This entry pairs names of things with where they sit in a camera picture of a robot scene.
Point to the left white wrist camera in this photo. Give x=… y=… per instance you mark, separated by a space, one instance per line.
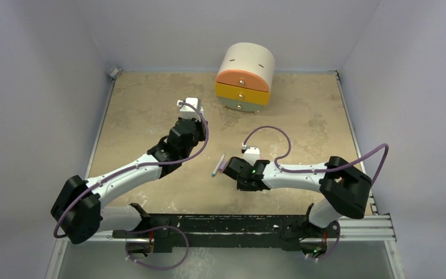
x=190 y=108

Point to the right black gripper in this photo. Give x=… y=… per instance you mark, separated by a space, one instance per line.
x=232 y=167

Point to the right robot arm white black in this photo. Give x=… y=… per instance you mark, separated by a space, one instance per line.
x=345 y=188

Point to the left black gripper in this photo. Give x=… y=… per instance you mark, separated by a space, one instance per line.
x=201 y=127

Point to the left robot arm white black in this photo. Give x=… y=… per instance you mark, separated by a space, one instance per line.
x=77 y=209

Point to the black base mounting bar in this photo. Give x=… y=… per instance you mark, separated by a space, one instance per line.
x=289 y=233

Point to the grey corner bracket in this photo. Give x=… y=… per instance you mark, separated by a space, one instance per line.
x=114 y=72

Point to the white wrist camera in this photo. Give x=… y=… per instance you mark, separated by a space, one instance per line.
x=251 y=154
x=190 y=108

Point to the aluminium frame rail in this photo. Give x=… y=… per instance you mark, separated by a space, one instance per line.
x=305 y=123

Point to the small three-drawer cabinet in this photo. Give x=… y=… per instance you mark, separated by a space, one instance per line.
x=244 y=80

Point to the purple pen cap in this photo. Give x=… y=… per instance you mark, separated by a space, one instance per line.
x=223 y=165

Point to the white pen blue tip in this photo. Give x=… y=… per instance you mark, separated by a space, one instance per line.
x=219 y=165

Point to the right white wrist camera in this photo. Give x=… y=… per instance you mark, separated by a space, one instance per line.
x=251 y=154

